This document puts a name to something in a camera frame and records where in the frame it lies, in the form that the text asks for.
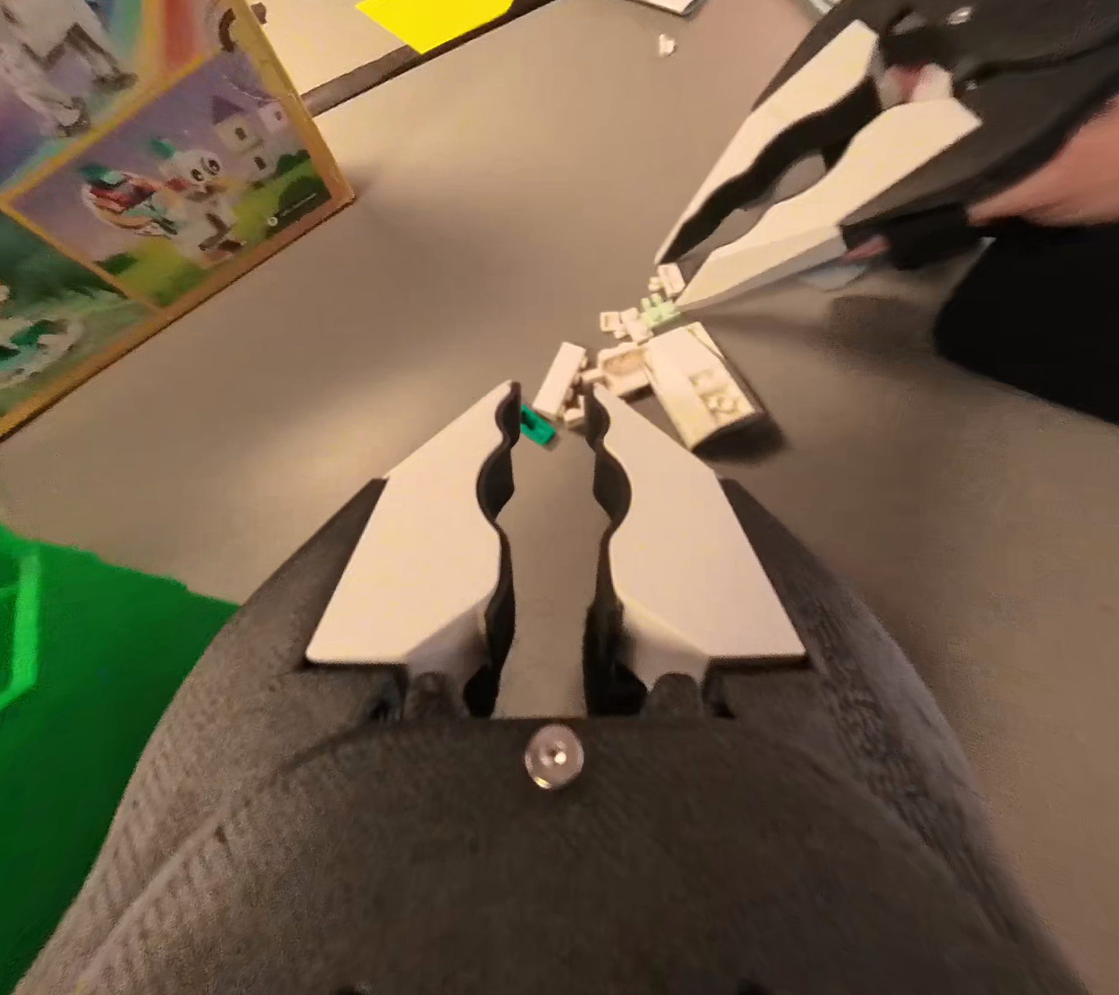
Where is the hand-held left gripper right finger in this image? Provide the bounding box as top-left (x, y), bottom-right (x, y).
top-left (586, 383), bottom-right (807, 689)

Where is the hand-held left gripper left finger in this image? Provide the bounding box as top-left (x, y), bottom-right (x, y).
top-left (304, 379), bottom-right (526, 690)

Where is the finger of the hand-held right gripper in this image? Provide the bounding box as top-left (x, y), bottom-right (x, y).
top-left (675, 95), bottom-right (982, 312)
top-left (654, 19), bottom-right (882, 268)

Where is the pile of white lego pieces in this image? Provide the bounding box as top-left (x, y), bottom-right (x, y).
top-left (532, 263), bottom-right (692, 430)

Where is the green plastic bin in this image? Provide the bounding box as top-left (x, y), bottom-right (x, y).
top-left (0, 523), bottom-right (241, 995)

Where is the person's right forearm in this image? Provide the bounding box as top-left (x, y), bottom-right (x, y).
top-left (934, 226), bottom-right (1119, 424)

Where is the large white sloped lego brick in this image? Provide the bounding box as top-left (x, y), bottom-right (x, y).
top-left (642, 322), bottom-right (770, 451)

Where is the lego set box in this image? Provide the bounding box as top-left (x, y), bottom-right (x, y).
top-left (0, 0), bottom-right (356, 439)

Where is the person's right hand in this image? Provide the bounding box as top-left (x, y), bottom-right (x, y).
top-left (842, 124), bottom-right (1119, 273)

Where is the yellow sticky note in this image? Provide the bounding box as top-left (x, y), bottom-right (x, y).
top-left (355, 0), bottom-right (519, 54)

